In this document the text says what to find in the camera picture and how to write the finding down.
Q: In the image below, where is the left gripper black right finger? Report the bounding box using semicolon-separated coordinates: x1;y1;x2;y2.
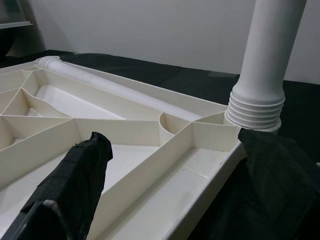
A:
237;128;320;240

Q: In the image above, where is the white plastic table top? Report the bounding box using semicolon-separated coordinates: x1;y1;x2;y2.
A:
0;56;247;240

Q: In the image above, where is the white plastic table leg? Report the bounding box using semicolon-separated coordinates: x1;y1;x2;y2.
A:
36;56;203;121
223;0;309;132

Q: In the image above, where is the black tablecloth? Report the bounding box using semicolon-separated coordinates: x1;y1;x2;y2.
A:
0;48;320;240

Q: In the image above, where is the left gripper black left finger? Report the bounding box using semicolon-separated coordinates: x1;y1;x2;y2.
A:
7;131;114;240

